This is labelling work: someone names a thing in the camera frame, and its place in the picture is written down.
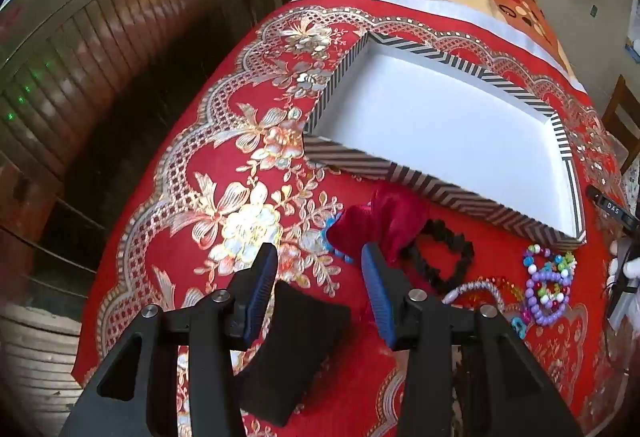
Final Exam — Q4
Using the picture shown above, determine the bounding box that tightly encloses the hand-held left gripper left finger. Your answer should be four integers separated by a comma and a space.
59, 242, 279, 437

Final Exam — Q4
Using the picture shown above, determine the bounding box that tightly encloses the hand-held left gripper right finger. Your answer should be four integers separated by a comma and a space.
361, 241, 583, 437

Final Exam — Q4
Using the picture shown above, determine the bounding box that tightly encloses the black fabric hair bow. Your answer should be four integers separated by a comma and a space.
235, 279, 352, 429

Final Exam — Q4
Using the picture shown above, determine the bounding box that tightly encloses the blue bead bracelet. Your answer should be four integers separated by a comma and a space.
320, 212, 357, 265

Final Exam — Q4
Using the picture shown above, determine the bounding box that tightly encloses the red velvet hair bow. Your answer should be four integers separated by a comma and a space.
327, 182, 431, 268

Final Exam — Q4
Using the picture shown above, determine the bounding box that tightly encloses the multicoloured bead bracelet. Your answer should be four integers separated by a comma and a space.
522, 244, 577, 285

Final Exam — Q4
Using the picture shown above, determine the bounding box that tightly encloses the purple bead bracelet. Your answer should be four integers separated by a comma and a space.
525, 279, 572, 327

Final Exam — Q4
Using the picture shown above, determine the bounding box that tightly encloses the striped cardboard tray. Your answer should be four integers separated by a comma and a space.
302, 31, 587, 252

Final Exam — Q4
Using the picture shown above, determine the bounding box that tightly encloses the person's right hand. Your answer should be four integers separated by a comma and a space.
610, 239, 640, 280

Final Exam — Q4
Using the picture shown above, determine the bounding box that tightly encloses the wooden chair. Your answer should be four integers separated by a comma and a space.
602, 74, 640, 173

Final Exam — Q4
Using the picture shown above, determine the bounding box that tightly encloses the red floral tablecloth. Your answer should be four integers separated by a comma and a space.
70, 0, 631, 437

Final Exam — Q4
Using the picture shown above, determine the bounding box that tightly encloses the woven basket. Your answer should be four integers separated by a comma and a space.
0, 304, 83, 418

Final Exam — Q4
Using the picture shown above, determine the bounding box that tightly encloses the wooden panelled cabinet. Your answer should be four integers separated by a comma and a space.
0, 0, 296, 308

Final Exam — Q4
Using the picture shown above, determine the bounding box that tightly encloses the clear bead bracelet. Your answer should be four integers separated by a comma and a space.
442, 279, 501, 308

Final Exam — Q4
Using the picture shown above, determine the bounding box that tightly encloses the black bracelet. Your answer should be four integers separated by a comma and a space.
397, 218, 476, 296

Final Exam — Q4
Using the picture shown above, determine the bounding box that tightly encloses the colourful crystal bracelet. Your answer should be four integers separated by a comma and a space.
475, 277, 528, 338

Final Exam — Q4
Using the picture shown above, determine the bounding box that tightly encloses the wall poster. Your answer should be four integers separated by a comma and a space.
624, 0, 640, 60

